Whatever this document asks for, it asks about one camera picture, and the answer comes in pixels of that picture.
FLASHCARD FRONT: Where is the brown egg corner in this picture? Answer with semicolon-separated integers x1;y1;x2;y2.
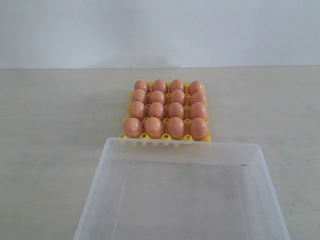
129;101;147;121

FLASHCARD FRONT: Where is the brown egg bin bottom edge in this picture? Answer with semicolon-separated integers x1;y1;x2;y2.
170;89;186;106

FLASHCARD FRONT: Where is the brown egg large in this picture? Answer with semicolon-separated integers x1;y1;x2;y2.
123;117;144;138

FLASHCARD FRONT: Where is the clear plastic bin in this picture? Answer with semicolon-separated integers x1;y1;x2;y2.
74;138;290;240

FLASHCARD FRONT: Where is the yellow plastic egg tray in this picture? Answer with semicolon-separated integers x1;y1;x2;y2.
120;80;211;147

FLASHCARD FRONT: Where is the brown egg tray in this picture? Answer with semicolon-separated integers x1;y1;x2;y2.
134;80;150;94
170;78;185;93
152;78;168;94

